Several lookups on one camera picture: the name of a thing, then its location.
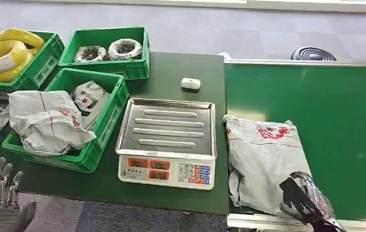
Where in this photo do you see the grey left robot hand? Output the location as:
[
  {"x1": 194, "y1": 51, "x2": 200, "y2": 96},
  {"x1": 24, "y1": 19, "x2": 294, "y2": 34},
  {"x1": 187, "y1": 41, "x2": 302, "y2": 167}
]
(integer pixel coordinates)
[{"x1": 0, "y1": 157, "x2": 38, "y2": 232}]

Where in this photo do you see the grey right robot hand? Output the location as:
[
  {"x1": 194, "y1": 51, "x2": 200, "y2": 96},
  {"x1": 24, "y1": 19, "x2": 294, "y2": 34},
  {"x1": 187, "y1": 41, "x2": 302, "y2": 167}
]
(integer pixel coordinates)
[{"x1": 280, "y1": 171, "x2": 347, "y2": 232}]

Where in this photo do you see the grey parcel bag red print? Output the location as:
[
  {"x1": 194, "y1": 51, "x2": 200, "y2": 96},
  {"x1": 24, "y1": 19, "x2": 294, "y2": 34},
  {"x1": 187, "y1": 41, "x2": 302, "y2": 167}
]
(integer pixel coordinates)
[{"x1": 223, "y1": 115, "x2": 314, "y2": 217}]

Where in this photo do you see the green conveyor belt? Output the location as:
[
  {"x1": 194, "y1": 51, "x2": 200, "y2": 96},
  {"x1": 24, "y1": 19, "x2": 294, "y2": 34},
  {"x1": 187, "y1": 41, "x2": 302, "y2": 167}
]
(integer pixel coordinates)
[{"x1": 224, "y1": 58, "x2": 366, "y2": 232}]

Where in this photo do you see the large grey parcel bag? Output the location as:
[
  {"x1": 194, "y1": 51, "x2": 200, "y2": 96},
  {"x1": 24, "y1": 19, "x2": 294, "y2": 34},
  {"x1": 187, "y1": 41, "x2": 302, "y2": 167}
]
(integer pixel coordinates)
[{"x1": 7, "y1": 90, "x2": 98, "y2": 157}]

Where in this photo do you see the green crate with parcels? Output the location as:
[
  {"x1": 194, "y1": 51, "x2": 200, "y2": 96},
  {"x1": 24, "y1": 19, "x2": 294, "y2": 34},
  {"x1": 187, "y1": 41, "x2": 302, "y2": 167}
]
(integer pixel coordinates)
[{"x1": 1, "y1": 68, "x2": 130, "y2": 174}]

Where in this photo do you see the black spiral floor object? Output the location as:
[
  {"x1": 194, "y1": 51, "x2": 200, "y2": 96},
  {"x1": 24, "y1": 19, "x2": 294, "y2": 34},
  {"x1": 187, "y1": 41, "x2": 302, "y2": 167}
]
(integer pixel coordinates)
[{"x1": 290, "y1": 46, "x2": 338, "y2": 62}]

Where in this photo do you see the green crate with yellow coils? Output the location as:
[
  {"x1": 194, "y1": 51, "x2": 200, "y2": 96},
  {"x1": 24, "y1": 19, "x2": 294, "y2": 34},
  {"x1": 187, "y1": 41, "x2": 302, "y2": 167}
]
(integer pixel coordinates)
[{"x1": 0, "y1": 30, "x2": 66, "y2": 92}]

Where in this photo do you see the grey parcel bag black print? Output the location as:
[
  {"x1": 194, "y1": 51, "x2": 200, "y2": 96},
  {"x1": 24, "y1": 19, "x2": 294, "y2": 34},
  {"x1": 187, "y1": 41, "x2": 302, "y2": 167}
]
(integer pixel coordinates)
[{"x1": 70, "y1": 80, "x2": 112, "y2": 131}]

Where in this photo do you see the white electronic weighing scale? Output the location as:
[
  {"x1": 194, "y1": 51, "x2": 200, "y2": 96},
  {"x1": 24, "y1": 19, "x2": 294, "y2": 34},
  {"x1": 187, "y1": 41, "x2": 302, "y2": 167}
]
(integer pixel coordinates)
[{"x1": 114, "y1": 97, "x2": 218, "y2": 191}]

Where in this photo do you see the small white oval device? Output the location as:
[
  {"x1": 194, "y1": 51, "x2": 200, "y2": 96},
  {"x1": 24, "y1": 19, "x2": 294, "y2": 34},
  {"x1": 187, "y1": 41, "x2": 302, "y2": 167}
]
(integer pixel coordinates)
[{"x1": 181, "y1": 77, "x2": 202, "y2": 90}]

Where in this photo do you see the green crate with wrapped coils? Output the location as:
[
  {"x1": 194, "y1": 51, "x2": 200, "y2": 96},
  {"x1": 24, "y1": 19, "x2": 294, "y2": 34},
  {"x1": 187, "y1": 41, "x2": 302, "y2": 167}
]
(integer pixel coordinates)
[{"x1": 57, "y1": 27, "x2": 151, "y2": 81}]

